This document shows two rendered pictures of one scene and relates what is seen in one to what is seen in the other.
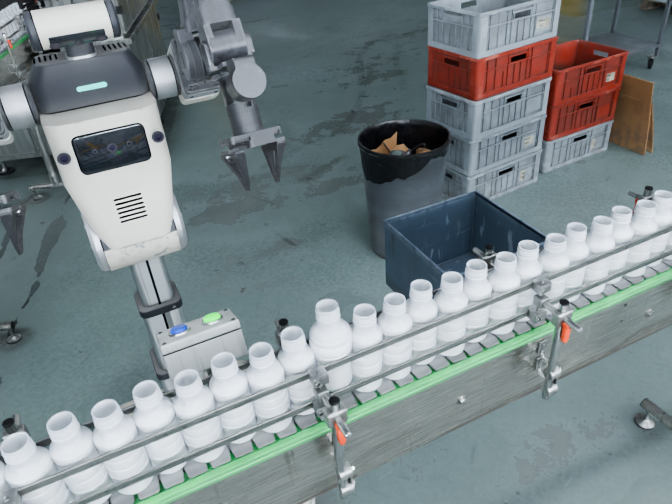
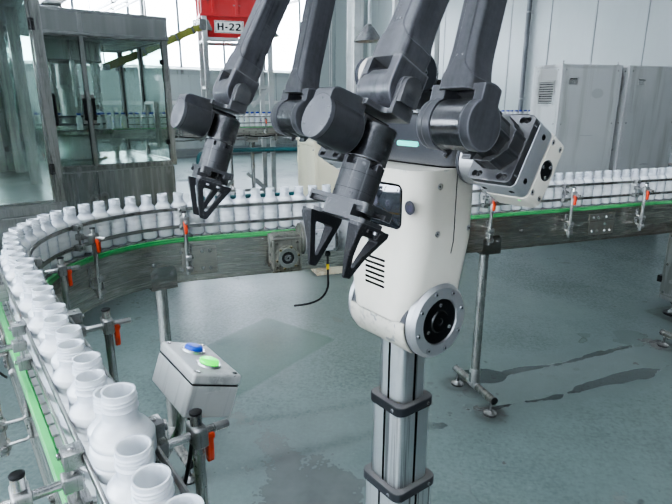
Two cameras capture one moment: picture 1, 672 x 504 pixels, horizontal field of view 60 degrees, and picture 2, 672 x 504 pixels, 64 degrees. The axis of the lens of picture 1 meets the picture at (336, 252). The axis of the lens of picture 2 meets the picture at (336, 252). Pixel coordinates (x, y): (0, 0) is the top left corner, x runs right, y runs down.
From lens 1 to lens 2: 1.02 m
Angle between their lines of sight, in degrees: 70
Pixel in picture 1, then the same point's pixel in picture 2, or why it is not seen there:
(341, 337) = (95, 439)
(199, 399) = (61, 370)
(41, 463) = (38, 323)
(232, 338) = (184, 387)
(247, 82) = (313, 117)
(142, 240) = (374, 311)
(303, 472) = not seen: outside the picture
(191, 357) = (165, 372)
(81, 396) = (455, 487)
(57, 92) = not seen: hidden behind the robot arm
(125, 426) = (52, 344)
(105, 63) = not seen: hidden behind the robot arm
